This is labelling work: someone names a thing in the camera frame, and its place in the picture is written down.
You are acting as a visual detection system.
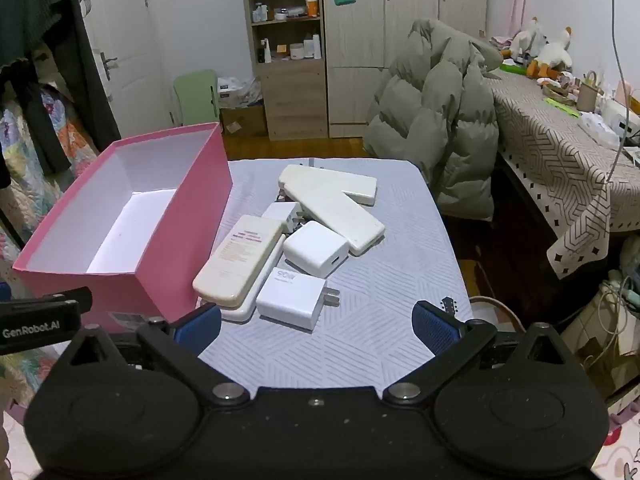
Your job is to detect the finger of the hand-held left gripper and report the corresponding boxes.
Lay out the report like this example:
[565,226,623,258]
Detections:
[0,287,94,315]

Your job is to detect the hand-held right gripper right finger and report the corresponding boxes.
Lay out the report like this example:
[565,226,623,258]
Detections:
[384,301,569,409]

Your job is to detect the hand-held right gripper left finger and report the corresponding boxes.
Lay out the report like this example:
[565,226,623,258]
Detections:
[66,304,251,411]

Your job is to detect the white remote with buttons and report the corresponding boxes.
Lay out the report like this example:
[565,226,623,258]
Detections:
[219,233,289,323]

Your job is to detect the white charger with prongs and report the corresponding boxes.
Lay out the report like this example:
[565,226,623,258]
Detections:
[255,268,342,331]

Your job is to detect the pink cardboard box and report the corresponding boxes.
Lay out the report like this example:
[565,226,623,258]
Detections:
[11,122,235,335]

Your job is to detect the white square charger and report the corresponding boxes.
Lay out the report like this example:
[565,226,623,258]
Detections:
[283,220,350,279]

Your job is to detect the small white plug adapter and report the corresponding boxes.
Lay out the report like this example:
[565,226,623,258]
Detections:
[260,201,304,235]

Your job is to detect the long two-tone white power bank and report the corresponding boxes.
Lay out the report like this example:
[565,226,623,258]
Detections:
[278,164,386,257]

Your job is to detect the colourful patchwork quilt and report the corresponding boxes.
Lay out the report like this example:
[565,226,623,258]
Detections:
[0,82,103,411]

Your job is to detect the green puffer jacket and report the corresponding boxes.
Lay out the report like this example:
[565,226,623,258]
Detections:
[363,18,504,222]

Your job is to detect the brown cardboard box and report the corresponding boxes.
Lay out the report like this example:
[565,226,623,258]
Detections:
[219,104,269,137]

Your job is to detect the geometric patterned tablecloth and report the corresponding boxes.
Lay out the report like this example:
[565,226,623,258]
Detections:
[486,67,640,281]

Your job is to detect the green folding table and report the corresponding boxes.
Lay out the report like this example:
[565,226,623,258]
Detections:
[172,69,221,129]

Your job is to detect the white plastic bag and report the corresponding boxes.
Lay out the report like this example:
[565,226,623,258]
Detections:
[217,75,262,109]

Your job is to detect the wooden shelf unit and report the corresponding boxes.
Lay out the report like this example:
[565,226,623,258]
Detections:
[242,0,329,141]

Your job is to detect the white tissue pack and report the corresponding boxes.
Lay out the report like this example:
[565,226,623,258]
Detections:
[577,112,622,149]

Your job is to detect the dark hanging clothes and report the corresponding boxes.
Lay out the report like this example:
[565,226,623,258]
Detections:
[0,0,122,177]

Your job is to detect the small beige tote bag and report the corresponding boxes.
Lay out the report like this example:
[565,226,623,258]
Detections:
[577,70,604,114]

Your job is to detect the light wooden wardrobe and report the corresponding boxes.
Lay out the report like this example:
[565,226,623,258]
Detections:
[319,0,489,139]

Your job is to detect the white plush duck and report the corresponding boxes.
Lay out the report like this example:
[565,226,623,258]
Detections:
[509,16,547,62]
[526,27,574,79]

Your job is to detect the grey hanging cable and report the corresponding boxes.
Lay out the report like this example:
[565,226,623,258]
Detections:
[605,0,632,183]

